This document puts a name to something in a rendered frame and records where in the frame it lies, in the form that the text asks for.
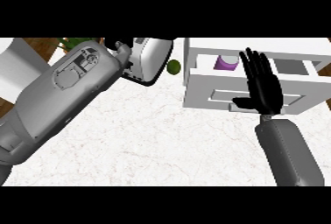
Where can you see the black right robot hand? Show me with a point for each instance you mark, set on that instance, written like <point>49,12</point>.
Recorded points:
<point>264,87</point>

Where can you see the green round fruit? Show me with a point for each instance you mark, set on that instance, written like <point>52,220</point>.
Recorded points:
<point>174,67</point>

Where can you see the white drawer front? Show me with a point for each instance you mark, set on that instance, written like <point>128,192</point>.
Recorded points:
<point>208,87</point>

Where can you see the white drawer cabinet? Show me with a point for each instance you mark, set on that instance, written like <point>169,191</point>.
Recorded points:
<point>284,46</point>

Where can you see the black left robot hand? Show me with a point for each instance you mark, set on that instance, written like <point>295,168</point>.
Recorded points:
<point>148,59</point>

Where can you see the green leafy plant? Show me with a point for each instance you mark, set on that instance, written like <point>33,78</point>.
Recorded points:
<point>76,42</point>

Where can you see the purple can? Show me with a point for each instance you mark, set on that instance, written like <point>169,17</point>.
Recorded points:
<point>225,64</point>

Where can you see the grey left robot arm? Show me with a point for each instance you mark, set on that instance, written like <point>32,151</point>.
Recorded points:
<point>64,99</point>

